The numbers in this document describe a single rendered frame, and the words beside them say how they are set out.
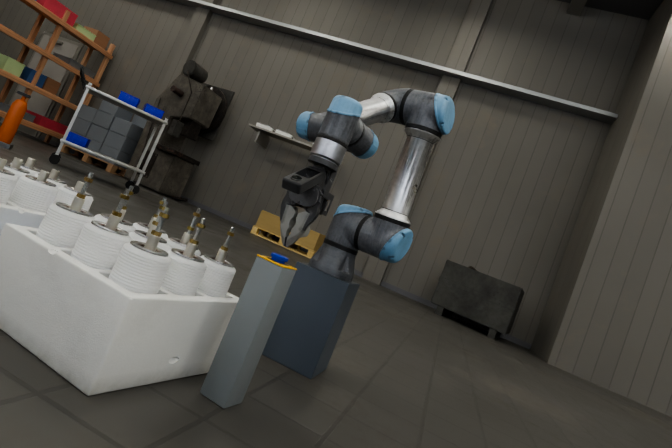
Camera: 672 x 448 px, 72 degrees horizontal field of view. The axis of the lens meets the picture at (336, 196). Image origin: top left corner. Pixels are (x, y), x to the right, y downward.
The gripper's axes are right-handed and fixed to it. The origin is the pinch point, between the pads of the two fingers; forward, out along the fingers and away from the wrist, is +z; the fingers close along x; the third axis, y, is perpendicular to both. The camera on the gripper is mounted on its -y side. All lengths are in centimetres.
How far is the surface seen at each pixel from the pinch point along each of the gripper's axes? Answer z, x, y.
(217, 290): 17.1, 13.0, 2.5
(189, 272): 13.7, 13.2, -9.7
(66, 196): 13, 70, 1
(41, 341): 33.5, 24.7, -26.8
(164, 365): 32.5, 9.5, -9.9
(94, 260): 17.3, 25.7, -22.5
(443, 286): -1, 45, 553
